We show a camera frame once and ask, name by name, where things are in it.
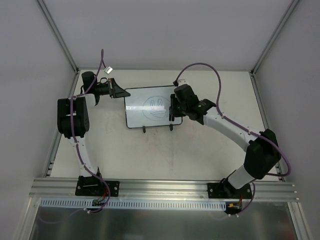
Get aluminium mounting rail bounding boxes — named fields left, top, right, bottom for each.
left=28, top=177, right=300, bottom=202

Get right aluminium frame post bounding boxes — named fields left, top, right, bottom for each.
left=250, top=0, right=302, bottom=76

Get white slotted cable duct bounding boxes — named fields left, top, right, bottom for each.
left=39, top=197, right=227, bottom=212

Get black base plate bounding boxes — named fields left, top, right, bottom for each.
left=206, top=182, right=252, bottom=200
left=75, top=176, right=120, bottom=197

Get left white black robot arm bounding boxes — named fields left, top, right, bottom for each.
left=57, top=71, right=131, bottom=195

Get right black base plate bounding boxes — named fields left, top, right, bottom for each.
left=206, top=182, right=252, bottom=200

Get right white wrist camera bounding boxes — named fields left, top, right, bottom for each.
left=172, top=79, right=189, bottom=87

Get small black-framed whiteboard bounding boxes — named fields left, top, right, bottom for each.
left=124, top=85, right=183, bottom=129

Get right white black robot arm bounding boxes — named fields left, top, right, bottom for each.
left=169, top=84, right=281, bottom=198

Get black metal whiteboard stand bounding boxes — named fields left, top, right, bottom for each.
left=141, top=124, right=174, bottom=134

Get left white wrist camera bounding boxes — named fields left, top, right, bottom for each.
left=103, top=66, right=113, bottom=75

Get left aluminium frame post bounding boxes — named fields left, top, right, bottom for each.
left=35, top=0, right=79, bottom=73

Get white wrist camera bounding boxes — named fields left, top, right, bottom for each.
left=103, top=66, right=113, bottom=75
left=172, top=79, right=189, bottom=87

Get aluminium frame post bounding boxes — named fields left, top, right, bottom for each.
left=35, top=0, right=79, bottom=73
left=250, top=0, right=302, bottom=76

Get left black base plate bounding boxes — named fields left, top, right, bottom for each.
left=75, top=176, right=120, bottom=197

